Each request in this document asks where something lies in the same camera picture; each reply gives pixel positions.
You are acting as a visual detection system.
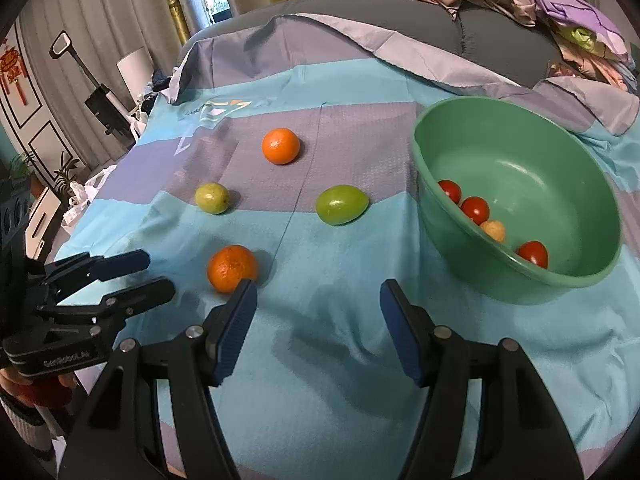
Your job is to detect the floral pink cloth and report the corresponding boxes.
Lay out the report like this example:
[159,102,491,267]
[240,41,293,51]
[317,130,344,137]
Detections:
[545,45,638,93]

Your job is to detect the white cabinet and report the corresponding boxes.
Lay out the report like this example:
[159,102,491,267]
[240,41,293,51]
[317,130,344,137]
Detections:
[25,185,63,261]

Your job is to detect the yellow-green cloth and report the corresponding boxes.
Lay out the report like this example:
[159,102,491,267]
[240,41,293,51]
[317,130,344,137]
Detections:
[557,25,598,53]

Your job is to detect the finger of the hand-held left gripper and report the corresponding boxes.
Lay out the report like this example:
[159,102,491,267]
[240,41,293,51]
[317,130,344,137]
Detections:
[45,249,151,291]
[52,276,176,328]

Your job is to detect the white plastic bag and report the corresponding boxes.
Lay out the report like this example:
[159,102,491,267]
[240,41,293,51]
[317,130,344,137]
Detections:
[62,165,118,226]

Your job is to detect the red knot wall decoration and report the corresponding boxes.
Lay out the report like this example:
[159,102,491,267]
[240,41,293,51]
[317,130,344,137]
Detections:
[0,37,28,106]

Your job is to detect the potted green plant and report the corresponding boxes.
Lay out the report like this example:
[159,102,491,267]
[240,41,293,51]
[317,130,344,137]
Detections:
[52,152,81,196]

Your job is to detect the red cherry tomato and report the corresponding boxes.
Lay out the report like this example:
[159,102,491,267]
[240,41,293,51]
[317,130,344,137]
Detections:
[437,180,462,205]
[460,196,490,224]
[516,241,549,269]

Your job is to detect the white cylinder appliance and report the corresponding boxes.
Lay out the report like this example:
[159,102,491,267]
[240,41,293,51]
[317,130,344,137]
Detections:
[116,47,153,106]

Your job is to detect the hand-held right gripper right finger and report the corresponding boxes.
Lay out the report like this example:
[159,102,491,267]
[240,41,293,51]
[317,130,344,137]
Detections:
[379,279,585,480]

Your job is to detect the grey pleated curtain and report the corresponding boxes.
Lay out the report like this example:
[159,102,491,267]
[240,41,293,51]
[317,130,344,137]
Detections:
[20,0,186,161]

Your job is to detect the dark clothes pile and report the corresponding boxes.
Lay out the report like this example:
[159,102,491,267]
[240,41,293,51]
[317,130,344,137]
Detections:
[135,67,176,116]

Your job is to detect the person's left forearm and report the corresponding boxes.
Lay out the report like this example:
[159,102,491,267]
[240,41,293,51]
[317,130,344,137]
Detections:
[0,394,62,467]

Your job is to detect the yellow cherry tomato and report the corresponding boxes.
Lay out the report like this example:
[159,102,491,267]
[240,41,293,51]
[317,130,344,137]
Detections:
[479,219,506,244]

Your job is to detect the green plastic bowl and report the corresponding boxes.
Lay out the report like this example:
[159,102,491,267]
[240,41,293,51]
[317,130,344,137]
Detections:
[411,96,623,306]

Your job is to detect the window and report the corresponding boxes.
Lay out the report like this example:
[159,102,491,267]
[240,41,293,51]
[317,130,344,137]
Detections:
[207,0,233,26]

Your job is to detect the blue grey striped bedsheet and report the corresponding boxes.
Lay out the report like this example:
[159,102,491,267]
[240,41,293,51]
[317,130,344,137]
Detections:
[52,12,640,480]

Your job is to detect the green tomato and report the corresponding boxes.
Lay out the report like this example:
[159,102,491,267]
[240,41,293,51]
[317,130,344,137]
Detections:
[315,184,370,226]

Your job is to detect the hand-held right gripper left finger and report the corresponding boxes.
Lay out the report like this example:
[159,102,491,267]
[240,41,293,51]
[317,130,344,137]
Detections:
[59,278,258,480]

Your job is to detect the purple cloth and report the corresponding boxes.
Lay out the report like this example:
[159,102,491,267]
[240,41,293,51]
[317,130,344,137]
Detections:
[527,0,628,56]

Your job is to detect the black stick vacuum cleaner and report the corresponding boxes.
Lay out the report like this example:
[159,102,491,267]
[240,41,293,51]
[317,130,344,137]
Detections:
[50,31,138,136]

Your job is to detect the person's left hand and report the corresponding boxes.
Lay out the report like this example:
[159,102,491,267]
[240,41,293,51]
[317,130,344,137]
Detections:
[0,367,80,408]

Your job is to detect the yellow-green tomato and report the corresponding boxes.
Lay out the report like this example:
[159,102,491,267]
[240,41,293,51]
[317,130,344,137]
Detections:
[194,182,230,215]

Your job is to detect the orange mandarin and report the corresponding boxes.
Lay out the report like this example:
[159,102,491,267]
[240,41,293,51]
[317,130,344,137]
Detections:
[207,244,259,295]
[262,128,301,166]

